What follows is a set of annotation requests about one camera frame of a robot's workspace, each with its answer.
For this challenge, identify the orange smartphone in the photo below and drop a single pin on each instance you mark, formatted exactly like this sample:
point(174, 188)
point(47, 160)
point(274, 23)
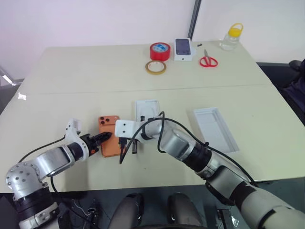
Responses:
point(107, 145)

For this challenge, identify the dark vertical pole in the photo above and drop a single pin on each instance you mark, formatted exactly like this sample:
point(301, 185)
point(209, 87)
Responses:
point(194, 19)

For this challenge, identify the white phone box base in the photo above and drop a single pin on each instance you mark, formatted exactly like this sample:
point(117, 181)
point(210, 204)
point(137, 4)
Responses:
point(147, 108)

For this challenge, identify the white printed phone box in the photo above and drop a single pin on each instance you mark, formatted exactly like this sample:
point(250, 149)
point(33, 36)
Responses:
point(184, 49)

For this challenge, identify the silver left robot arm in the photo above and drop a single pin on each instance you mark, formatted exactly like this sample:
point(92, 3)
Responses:
point(45, 162)

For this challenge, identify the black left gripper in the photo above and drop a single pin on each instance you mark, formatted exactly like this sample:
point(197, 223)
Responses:
point(88, 144)

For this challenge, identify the white phone box lid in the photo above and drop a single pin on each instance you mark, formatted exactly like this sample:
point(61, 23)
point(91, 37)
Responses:
point(215, 130)

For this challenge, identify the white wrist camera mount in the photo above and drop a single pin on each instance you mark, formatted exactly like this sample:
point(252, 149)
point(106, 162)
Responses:
point(72, 128)
point(125, 128)

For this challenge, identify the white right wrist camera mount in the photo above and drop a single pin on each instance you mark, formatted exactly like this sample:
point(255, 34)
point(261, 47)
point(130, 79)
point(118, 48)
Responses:
point(125, 128)

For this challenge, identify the red tape roll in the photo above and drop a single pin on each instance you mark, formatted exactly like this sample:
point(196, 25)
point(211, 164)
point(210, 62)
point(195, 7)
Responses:
point(160, 51)

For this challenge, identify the dark rounded shape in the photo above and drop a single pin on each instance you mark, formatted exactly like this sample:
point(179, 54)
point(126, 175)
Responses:
point(129, 210)
point(183, 210)

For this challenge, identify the clear yellowish tape roll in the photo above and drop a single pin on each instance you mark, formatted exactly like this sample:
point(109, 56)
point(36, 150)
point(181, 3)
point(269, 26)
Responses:
point(155, 67)

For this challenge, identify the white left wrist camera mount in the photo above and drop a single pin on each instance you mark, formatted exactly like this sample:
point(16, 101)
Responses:
point(72, 128)

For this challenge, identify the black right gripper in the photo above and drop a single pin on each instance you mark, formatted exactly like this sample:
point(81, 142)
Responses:
point(127, 140)

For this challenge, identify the clear jar with yellow lid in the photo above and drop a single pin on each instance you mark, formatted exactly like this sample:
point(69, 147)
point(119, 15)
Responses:
point(231, 38)

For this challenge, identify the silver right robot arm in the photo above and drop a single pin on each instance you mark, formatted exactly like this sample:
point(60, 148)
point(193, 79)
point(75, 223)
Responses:
point(214, 162)

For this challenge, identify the person in dark clothes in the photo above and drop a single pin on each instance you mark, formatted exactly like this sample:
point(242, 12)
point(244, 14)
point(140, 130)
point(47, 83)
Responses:
point(295, 88)

